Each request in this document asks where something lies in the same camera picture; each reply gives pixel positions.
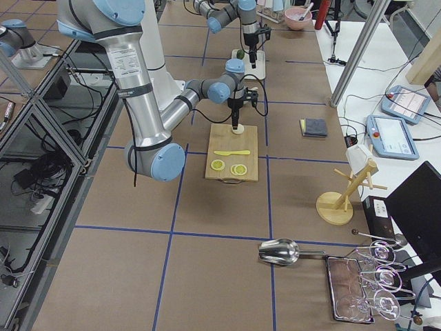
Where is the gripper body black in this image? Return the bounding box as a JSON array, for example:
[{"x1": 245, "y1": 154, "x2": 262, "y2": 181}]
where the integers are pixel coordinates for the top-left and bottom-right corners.
[
  {"x1": 227, "y1": 90, "x2": 245, "y2": 117},
  {"x1": 243, "y1": 31, "x2": 259, "y2": 54}
]

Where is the white steamed bun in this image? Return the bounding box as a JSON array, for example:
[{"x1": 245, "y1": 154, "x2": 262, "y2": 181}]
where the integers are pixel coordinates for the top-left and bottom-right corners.
[{"x1": 232, "y1": 124, "x2": 245, "y2": 134}]

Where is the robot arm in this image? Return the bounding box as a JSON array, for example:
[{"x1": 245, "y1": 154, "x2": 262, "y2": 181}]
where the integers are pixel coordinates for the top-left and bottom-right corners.
[
  {"x1": 192, "y1": 0, "x2": 259, "y2": 69},
  {"x1": 57, "y1": 1, "x2": 245, "y2": 181}
]

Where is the pink bowl with ice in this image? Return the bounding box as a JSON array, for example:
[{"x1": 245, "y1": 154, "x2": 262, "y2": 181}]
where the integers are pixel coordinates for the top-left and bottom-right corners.
[{"x1": 284, "y1": 6, "x2": 312, "y2": 31}]

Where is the green avocado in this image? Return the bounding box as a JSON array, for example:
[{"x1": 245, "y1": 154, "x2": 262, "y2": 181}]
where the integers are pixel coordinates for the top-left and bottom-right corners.
[{"x1": 236, "y1": 49, "x2": 245, "y2": 59}]

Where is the white plastic tray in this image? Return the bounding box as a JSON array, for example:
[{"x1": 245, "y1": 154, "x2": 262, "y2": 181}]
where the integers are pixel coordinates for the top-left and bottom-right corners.
[{"x1": 242, "y1": 50, "x2": 266, "y2": 80}]

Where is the wooden cutting board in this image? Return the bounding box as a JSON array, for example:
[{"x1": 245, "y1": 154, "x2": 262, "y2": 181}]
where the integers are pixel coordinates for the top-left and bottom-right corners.
[{"x1": 205, "y1": 124, "x2": 258, "y2": 183}]

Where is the yellow plastic knife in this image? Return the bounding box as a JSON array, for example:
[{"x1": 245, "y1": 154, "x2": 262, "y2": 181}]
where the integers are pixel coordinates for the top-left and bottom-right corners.
[{"x1": 213, "y1": 150, "x2": 251, "y2": 157}]

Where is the metal tube with black tip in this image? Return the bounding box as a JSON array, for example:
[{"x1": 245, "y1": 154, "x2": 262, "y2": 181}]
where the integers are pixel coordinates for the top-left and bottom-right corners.
[{"x1": 299, "y1": 2, "x2": 314, "y2": 21}]

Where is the grey folded cloth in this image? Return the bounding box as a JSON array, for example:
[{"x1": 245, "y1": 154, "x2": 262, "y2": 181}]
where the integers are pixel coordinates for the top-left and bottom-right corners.
[{"x1": 299, "y1": 118, "x2": 328, "y2": 137}]

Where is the black tripod stick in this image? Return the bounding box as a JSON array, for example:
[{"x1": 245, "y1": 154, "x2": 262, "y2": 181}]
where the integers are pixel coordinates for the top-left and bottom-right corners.
[{"x1": 325, "y1": 0, "x2": 347, "y2": 66}]

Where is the wooden mug tree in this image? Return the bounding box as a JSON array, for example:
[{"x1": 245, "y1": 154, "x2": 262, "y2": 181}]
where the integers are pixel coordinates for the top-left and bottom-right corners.
[{"x1": 316, "y1": 158, "x2": 387, "y2": 225}]

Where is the metal scoop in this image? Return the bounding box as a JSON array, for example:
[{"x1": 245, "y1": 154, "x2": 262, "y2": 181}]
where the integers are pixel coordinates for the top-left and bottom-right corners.
[{"x1": 258, "y1": 238, "x2": 326, "y2": 266}]

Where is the near teach pendant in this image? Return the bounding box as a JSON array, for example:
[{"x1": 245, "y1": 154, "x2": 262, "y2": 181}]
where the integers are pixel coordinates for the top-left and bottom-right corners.
[{"x1": 366, "y1": 115, "x2": 420, "y2": 161}]

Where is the teach pendant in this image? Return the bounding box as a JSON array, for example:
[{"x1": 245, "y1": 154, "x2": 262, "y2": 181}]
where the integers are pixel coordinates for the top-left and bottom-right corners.
[
  {"x1": 366, "y1": 115, "x2": 420, "y2": 161},
  {"x1": 381, "y1": 85, "x2": 430, "y2": 125}
]

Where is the far teach pendant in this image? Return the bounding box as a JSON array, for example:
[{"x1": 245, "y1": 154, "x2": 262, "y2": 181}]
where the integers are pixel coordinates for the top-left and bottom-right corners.
[{"x1": 381, "y1": 85, "x2": 430, "y2": 125}]

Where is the black box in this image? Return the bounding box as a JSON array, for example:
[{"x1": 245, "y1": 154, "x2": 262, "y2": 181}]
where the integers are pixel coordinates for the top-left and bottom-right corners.
[{"x1": 362, "y1": 196, "x2": 396, "y2": 239}]

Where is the black monitor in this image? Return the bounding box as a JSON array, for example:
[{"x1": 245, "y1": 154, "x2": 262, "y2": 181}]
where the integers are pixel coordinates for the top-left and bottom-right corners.
[{"x1": 386, "y1": 161, "x2": 440, "y2": 283}]

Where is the wine glass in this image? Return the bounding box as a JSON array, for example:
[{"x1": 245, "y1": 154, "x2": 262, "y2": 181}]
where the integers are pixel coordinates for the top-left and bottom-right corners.
[
  {"x1": 347, "y1": 240, "x2": 406, "y2": 272},
  {"x1": 335, "y1": 290, "x2": 400, "y2": 323},
  {"x1": 359, "y1": 265, "x2": 416, "y2": 300}
]

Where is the dark rectangular tray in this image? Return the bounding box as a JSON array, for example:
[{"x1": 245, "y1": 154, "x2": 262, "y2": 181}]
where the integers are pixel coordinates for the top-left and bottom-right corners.
[{"x1": 325, "y1": 256, "x2": 375, "y2": 325}]

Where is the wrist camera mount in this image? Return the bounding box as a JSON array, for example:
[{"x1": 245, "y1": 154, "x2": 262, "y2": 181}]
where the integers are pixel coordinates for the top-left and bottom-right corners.
[
  {"x1": 257, "y1": 23, "x2": 271, "y2": 43},
  {"x1": 243, "y1": 88, "x2": 258, "y2": 108}
]

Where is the white wire cup rack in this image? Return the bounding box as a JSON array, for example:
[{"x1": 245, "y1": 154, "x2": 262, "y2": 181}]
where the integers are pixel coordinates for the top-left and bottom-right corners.
[{"x1": 257, "y1": 0, "x2": 285, "y2": 23}]

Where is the white camera pillar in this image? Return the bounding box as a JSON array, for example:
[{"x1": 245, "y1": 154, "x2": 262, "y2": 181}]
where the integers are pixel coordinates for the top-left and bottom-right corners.
[{"x1": 140, "y1": 0, "x2": 185, "y2": 111}]

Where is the aluminium frame post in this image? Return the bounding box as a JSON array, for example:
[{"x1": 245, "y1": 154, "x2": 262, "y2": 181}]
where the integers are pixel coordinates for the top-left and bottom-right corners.
[{"x1": 330, "y1": 0, "x2": 391, "y2": 108}]

